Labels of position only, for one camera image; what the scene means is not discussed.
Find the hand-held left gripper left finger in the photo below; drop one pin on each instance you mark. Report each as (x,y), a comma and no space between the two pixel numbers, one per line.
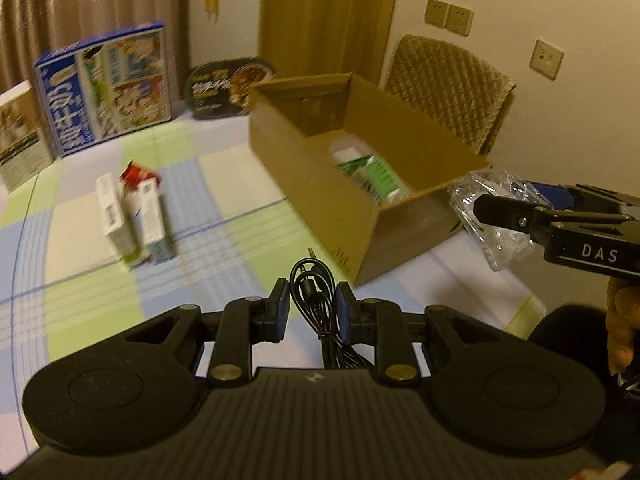
(281,310)

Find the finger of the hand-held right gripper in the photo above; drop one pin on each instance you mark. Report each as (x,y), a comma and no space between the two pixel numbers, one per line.
(505,212)
(555,197)

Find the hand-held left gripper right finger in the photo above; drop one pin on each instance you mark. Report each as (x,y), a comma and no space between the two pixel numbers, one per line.
(344,310)

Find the clear plastic bag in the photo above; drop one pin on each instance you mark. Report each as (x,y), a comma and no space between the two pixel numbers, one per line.
(500,250)

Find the brown cardboard box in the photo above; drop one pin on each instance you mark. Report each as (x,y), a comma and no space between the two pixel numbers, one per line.
(320,200)

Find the green box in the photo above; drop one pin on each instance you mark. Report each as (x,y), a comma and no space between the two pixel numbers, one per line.
(375,177)

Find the white box teal mark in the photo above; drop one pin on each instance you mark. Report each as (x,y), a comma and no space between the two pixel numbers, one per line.
(152,220)

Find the small white box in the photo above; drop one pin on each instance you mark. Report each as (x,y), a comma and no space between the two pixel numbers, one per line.
(110,215)

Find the red snack packet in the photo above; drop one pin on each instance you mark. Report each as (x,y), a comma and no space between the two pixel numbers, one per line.
(137,174)

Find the checked cloth desktop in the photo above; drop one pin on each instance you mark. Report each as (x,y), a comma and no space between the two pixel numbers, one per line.
(225,200)

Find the person's right hand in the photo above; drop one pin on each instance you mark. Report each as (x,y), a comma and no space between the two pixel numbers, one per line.
(625,325)

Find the black instant meal bowl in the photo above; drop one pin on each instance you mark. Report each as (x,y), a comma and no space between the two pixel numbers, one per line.
(220,90)

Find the wooden door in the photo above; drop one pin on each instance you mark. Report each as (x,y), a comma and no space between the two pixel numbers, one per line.
(325,10)

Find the blue milk carton box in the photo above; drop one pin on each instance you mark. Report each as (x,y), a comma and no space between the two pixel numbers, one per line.
(105,90)

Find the white product box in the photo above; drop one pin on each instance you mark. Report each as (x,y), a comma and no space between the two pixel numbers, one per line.
(20,135)

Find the brown shiny curtain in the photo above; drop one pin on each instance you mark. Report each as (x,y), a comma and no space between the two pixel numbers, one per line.
(75,5)

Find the beige wall socket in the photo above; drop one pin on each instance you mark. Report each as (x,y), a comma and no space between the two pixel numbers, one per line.
(459,20)
(436,12)
(546,57)

